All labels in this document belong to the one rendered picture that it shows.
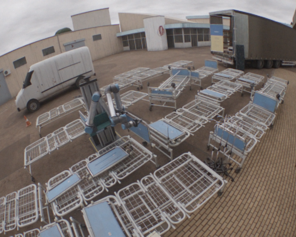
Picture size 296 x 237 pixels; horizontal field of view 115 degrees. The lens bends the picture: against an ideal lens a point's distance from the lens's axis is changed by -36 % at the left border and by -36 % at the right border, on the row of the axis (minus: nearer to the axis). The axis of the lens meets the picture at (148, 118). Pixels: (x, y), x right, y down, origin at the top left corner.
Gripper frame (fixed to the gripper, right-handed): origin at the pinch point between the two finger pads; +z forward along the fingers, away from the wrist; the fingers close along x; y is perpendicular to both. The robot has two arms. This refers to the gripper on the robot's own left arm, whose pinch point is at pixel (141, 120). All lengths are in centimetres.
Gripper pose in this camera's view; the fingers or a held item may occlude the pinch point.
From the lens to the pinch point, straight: 235.2
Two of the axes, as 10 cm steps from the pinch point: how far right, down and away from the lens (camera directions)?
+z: 7.7, -2.8, 5.8
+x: 0.0, -9.0, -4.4
